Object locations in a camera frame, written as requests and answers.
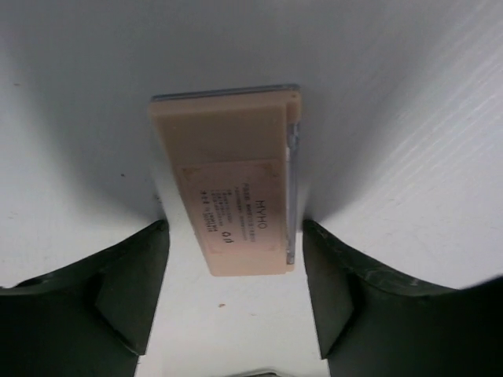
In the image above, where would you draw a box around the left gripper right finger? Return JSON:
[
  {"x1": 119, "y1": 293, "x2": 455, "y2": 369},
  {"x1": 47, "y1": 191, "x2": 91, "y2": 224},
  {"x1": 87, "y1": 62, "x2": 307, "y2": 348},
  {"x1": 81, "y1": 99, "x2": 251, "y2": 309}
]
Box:
[{"x1": 303, "y1": 220, "x2": 502, "y2": 376}]

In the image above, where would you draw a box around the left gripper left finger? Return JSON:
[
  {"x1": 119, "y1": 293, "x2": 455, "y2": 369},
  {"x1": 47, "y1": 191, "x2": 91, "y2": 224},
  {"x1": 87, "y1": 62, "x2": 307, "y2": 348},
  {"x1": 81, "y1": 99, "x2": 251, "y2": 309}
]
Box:
[{"x1": 1, "y1": 220, "x2": 170, "y2": 376}]

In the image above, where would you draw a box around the pink blush compact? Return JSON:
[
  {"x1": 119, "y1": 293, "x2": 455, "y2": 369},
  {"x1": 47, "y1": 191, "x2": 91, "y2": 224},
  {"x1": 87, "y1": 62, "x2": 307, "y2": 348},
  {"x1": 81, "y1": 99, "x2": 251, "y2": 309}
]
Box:
[{"x1": 148, "y1": 84, "x2": 302, "y2": 276}]

